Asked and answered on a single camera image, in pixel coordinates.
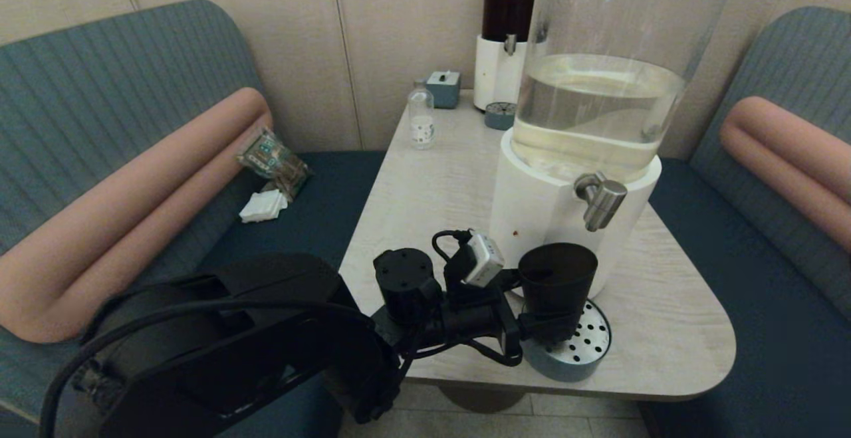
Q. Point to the green snack packet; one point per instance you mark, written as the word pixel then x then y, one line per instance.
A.
pixel 272 155

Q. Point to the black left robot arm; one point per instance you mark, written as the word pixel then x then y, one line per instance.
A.
pixel 266 331

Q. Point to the white napkin stack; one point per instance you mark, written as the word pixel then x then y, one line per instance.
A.
pixel 262 207

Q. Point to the gold table pedestal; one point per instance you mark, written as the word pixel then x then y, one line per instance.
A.
pixel 482 398

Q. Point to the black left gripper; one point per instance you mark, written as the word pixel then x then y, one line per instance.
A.
pixel 475 322

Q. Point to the large clear water dispenser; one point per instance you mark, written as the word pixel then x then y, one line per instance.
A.
pixel 598 92

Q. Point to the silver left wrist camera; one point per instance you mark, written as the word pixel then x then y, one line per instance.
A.
pixel 485 258

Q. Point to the metal dispenser tap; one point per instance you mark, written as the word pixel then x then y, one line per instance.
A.
pixel 602 202

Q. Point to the black tapered cup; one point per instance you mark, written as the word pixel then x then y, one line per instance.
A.
pixel 558 278

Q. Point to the large round perforated drip tray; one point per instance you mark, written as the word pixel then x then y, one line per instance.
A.
pixel 578 358

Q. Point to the dark drink dispenser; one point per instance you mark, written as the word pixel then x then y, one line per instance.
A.
pixel 502 19

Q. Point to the pink bolster cushion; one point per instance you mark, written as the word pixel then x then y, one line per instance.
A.
pixel 133 192
pixel 784 152

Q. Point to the teal bench with wooden base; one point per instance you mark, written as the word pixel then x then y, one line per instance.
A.
pixel 784 331
pixel 133 46

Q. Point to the blue-grey square box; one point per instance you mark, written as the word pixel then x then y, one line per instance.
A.
pixel 443 89

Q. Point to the small round drip tray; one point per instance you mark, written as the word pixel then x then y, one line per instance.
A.
pixel 498 117

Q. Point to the small clear plastic bottle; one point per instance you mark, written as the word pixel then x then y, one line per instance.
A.
pixel 421 125

